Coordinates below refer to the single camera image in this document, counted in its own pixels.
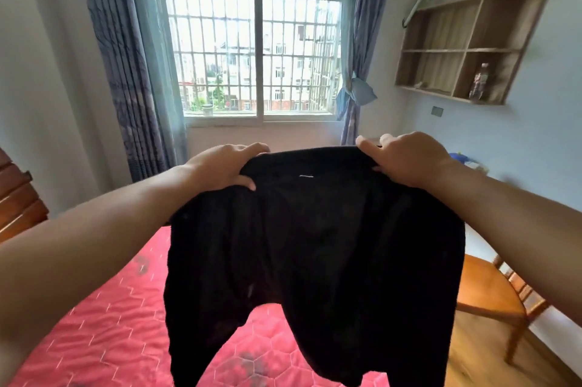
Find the wooden wall shelf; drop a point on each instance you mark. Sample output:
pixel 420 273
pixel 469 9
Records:
pixel 491 50

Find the person's right hand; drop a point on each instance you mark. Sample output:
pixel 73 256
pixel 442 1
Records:
pixel 414 159

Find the small grey sill pot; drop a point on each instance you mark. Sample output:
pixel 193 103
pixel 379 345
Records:
pixel 207 110

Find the white crumpled paper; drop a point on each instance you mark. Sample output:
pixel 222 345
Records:
pixel 421 84

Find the red quilted mattress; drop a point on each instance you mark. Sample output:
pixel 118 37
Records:
pixel 113 332

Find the orange wooden chair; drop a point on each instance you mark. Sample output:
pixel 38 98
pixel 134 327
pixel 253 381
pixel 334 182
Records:
pixel 482 286

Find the clear plastic bottle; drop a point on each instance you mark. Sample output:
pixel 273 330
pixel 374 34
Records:
pixel 478 82

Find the person's left hand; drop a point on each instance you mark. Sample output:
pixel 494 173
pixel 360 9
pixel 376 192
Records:
pixel 218 168

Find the person's left forearm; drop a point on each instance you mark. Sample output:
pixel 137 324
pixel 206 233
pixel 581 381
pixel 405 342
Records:
pixel 91 241

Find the blue container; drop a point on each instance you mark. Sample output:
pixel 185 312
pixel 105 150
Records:
pixel 459 158

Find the small grey wall outlet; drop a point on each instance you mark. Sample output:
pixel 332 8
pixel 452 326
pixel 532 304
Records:
pixel 437 111

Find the person's right forearm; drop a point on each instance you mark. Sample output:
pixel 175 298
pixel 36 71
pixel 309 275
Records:
pixel 523 236

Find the dark navy jacket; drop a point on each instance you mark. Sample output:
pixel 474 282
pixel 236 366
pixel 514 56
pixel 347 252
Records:
pixel 318 241

